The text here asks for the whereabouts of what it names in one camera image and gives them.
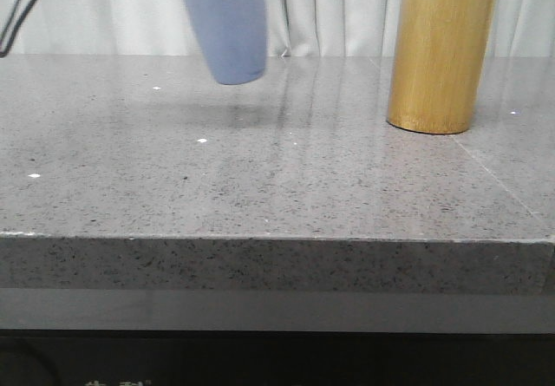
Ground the blue plastic cup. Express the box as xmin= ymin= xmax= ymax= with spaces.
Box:
xmin=184 ymin=0 xmax=267 ymax=85

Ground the black cable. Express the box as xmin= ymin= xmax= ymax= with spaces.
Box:
xmin=0 ymin=0 xmax=49 ymax=58

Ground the bamboo cylinder holder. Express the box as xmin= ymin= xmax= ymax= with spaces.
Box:
xmin=387 ymin=0 xmax=495 ymax=134

